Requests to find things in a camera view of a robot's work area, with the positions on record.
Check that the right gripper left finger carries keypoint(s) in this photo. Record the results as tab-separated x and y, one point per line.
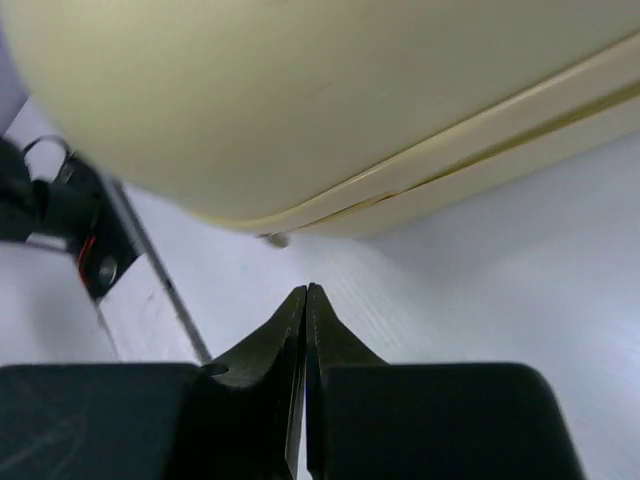
255	394

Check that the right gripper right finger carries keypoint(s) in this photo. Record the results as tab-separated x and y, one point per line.
350	410

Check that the yellow hard-shell suitcase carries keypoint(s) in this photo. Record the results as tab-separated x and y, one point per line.
341	118

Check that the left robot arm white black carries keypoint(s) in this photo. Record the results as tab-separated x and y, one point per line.
30	206

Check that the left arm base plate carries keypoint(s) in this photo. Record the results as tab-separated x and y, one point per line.
87	210

